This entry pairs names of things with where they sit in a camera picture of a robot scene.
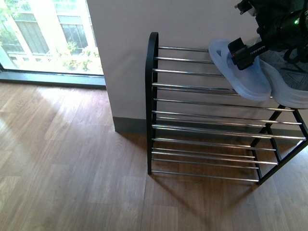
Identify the black metal shoe rack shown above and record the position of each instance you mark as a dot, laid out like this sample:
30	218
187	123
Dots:
190	135

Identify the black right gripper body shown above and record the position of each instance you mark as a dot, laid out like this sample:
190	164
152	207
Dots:
281	30

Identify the grey knit sneaker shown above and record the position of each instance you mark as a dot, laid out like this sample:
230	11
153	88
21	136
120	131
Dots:
289	82

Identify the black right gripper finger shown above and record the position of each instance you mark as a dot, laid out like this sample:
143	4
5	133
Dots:
244	56

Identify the light blue slide sandal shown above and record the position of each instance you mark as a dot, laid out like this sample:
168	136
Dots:
250	83

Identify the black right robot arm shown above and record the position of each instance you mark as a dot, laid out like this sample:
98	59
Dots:
253	6

